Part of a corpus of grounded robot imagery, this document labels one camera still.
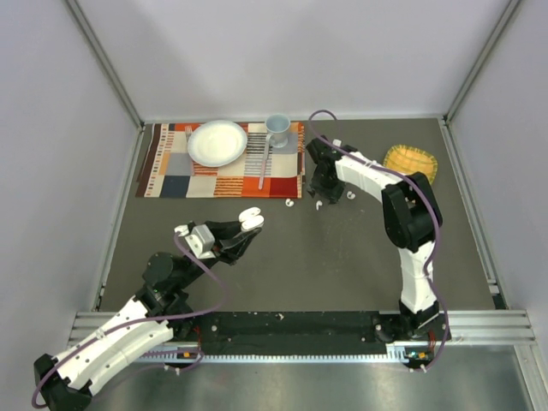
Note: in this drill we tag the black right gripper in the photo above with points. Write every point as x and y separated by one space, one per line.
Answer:
315 187

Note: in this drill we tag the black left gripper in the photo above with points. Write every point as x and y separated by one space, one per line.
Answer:
229 246

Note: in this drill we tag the white earbud charging case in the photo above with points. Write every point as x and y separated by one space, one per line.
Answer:
251 218

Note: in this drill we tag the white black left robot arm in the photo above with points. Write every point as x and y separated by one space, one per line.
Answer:
155 314

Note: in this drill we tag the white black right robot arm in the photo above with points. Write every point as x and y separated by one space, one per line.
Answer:
412 220

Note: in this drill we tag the pink plastic spoon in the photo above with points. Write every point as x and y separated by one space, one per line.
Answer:
264 161

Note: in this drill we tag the light blue cup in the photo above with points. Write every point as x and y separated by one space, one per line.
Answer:
277 130

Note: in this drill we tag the yellow woven leaf dish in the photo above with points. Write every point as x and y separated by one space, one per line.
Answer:
409 159

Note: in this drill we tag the colourful patchwork placemat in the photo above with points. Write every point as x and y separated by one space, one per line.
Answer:
169 172

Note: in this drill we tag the white round plate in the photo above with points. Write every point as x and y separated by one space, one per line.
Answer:
217 143

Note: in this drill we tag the silver fork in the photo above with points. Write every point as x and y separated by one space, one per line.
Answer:
188 132

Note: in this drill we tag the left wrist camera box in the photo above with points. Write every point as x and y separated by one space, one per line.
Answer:
199 239

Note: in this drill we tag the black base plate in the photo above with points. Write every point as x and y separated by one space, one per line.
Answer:
357 332

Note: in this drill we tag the grey slotted cable duct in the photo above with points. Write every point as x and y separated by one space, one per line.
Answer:
390 354

